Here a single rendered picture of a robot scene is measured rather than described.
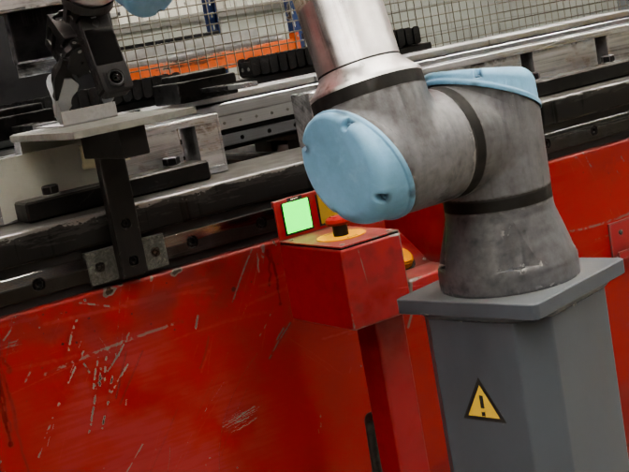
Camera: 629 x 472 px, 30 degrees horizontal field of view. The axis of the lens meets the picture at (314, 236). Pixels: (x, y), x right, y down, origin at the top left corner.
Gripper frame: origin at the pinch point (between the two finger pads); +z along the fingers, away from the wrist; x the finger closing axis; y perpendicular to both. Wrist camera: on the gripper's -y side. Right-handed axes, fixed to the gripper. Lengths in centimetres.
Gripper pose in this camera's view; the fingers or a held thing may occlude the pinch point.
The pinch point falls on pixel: (83, 116)
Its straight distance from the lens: 177.4
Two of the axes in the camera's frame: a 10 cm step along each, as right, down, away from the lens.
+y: -5.2, -6.6, 5.4
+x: -8.3, 2.4, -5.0
